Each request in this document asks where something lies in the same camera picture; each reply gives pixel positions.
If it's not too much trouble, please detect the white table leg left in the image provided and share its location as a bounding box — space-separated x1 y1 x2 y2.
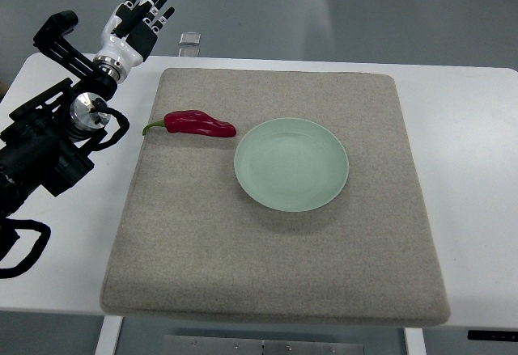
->
94 316 123 355

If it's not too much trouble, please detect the metal base plate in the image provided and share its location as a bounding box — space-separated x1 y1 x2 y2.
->
161 336 364 355

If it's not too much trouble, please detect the white table leg right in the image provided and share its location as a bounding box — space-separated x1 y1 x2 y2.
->
404 328 427 355

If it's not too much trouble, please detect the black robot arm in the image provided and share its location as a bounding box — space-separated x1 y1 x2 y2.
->
1 11 130 218

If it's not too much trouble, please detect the beige felt mat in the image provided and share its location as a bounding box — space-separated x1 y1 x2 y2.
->
100 69 450 327

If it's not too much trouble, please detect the clear floor socket cover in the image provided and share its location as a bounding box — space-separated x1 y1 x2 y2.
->
179 32 202 46

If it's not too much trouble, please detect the black table control panel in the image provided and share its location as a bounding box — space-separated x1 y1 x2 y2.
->
467 330 518 342

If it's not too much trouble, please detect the red chili pepper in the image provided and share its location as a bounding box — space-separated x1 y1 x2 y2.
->
142 110 237 137

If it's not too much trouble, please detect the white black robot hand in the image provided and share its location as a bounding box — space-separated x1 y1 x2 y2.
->
93 0 175 84

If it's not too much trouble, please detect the black braided cable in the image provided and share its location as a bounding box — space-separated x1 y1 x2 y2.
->
0 217 53 280

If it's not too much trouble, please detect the white table leg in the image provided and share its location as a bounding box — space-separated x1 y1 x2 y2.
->
94 316 123 355
404 328 427 355

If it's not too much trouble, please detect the light green plate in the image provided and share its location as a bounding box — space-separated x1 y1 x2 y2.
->
234 118 350 213

